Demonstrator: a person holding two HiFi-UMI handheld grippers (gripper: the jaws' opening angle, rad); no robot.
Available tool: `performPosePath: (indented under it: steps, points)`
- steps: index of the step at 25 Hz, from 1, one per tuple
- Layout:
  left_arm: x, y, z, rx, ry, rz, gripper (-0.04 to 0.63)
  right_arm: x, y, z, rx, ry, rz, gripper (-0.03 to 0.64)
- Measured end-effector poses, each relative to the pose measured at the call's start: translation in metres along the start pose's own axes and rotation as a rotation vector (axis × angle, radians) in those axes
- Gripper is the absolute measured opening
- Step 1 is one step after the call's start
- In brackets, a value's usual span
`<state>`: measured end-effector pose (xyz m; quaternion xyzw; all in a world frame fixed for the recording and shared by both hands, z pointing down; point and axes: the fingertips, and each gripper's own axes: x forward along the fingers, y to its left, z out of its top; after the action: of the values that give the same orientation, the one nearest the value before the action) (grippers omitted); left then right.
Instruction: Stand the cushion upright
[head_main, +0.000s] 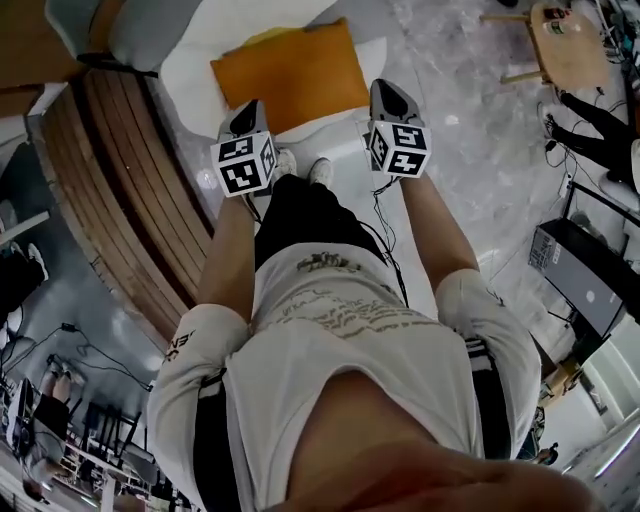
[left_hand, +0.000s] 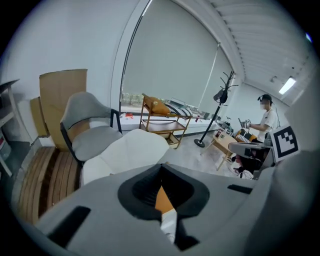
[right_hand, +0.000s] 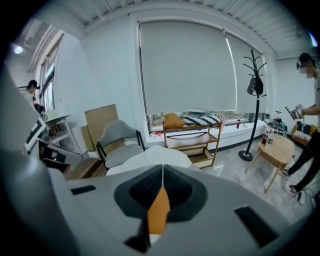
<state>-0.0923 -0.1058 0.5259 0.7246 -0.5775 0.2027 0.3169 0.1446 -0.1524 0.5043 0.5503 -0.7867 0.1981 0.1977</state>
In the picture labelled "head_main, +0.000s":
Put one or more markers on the grey computer case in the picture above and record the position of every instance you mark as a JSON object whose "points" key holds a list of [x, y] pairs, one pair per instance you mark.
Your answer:
{"points": [[580, 275]]}

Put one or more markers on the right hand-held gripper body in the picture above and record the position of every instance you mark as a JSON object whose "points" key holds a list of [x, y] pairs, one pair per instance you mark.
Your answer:
{"points": [[402, 147]]}

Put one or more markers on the person's left forearm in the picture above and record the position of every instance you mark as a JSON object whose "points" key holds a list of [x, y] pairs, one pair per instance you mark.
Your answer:
{"points": [[227, 260]]}

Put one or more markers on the grey shell chair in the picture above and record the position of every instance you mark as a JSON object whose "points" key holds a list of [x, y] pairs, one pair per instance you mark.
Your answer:
{"points": [[145, 30]]}

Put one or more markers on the person's white t-shirt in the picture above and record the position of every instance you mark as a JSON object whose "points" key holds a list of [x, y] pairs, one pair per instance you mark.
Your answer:
{"points": [[350, 340]]}

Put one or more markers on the black metal chair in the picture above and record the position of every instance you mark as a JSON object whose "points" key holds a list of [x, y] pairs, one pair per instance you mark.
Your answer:
{"points": [[112, 430]]}

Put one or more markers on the person's white shoe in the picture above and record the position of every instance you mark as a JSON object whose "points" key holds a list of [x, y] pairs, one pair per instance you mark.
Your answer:
{"points": [[320, 171], [286, 162]]}

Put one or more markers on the black metal frame table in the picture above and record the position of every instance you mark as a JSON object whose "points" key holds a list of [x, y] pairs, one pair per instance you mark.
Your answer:
{"points": [[600, 200]]}

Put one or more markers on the person's right forearm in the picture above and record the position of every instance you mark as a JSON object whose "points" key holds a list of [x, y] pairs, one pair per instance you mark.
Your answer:
{"points": [[437, 235]]}

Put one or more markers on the white round lounge seat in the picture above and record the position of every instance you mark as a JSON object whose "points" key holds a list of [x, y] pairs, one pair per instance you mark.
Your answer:
{"points": [[195, 60]]}

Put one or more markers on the person's bare neck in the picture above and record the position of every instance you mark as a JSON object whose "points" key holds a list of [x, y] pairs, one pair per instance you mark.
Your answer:
{"points": [[380, 440]]}

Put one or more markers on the person's black shorts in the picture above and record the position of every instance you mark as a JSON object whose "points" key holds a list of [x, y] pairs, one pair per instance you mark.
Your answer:
{"points": [[305, 225]]}

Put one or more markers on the wooden slat platform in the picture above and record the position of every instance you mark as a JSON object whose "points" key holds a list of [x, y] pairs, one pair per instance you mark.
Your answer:
{"points": [[125, 200]]}

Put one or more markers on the light wooden coffee table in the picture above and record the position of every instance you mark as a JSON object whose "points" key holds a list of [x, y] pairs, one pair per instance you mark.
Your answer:
{"points": [[570, 55]]}

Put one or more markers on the orange cushion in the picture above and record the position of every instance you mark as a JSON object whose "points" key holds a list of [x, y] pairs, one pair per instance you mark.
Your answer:
{"points": [[295, 75]]}

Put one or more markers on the white power strip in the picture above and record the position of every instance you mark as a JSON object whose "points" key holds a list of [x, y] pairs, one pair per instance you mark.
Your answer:
{"points": [[566, 185]]}

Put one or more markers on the green label bottle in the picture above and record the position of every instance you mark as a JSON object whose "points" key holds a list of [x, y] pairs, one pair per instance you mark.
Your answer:
{"points": [[555, 22]]}

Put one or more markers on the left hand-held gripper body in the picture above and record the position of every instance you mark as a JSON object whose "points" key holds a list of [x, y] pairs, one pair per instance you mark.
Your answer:
{"points": [[245, 167]]}

